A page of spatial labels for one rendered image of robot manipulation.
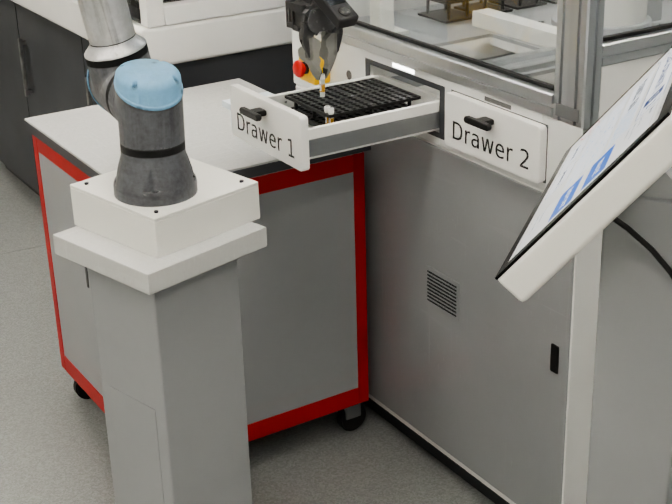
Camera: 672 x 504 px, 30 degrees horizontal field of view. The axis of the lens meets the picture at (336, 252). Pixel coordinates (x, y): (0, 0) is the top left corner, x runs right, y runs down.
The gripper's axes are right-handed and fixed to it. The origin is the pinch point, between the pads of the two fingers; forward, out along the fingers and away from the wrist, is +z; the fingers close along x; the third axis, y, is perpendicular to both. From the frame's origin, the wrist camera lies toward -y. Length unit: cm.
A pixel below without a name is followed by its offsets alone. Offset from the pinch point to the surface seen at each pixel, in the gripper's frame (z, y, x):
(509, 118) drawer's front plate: 5.6, -32.7, -19.7
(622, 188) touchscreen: -12, -104, 26
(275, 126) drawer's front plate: 8.9, 1.3, 10.9
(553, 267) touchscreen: -1, -98, 31
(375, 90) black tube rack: 7.7, 5.0, -16.2
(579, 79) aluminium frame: -5, -49, -21
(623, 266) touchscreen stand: 6, -92, 12
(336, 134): 10.3, -7.3, 2.3
